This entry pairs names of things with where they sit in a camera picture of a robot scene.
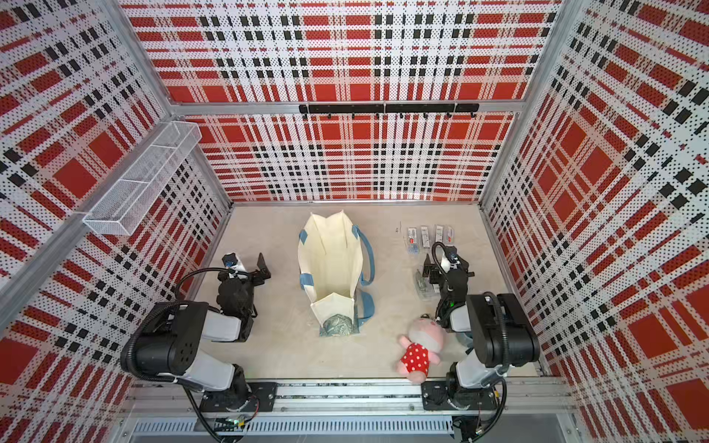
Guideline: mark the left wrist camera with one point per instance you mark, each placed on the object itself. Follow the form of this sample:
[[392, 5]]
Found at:
[[231, 261]]

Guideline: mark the black wall hook rail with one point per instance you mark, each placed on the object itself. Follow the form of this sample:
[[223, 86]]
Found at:
[[389, 108]]

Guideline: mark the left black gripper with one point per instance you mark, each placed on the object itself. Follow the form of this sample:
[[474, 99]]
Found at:
[[261, 267]]

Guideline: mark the pink plush toy red dress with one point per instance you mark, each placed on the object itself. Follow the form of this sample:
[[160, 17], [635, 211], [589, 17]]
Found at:
[[422, 346]]

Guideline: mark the teal ceramic cup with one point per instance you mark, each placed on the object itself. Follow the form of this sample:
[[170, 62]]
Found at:
[[466, 339]]

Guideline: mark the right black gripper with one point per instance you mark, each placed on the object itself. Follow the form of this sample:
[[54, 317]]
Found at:
[[464, 271]]

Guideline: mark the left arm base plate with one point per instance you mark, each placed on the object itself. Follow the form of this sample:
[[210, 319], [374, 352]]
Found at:
[[257, 397]]

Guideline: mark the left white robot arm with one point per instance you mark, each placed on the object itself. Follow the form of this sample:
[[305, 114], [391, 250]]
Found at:
[[166, 347]]

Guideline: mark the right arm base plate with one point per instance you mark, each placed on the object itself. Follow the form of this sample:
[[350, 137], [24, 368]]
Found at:
[[440, 396]]

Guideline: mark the white wire mesh basket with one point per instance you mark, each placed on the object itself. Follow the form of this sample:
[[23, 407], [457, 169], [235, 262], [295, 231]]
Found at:
[[125, 204]]

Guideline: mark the cream canvas tote bag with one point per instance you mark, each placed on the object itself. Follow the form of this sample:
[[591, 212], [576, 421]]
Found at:
[[336, 262]]

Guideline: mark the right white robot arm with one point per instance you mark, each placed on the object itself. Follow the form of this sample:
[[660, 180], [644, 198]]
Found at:
[[500, 334]]

